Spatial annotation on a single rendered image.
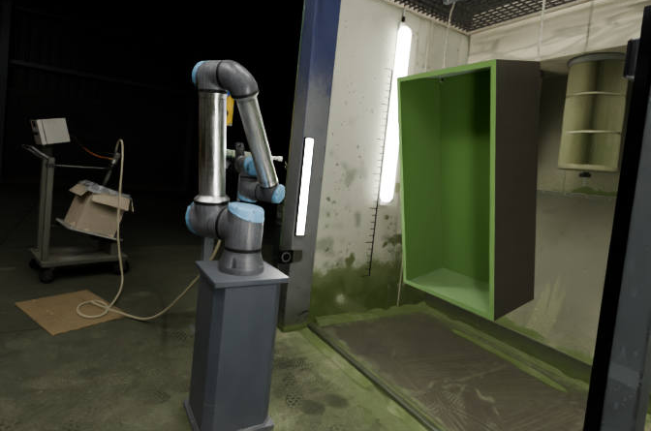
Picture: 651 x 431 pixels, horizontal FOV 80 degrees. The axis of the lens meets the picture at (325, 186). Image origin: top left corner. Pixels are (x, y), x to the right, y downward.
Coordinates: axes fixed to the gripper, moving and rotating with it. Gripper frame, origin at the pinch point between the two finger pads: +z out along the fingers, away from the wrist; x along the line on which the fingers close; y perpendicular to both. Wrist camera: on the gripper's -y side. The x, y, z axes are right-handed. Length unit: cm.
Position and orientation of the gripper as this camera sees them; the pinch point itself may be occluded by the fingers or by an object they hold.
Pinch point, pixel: (231, 159)
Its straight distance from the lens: 221.8
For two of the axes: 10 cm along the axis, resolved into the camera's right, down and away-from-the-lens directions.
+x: 8.5, 0.6, 5.3
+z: -5.2, -1.0, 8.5
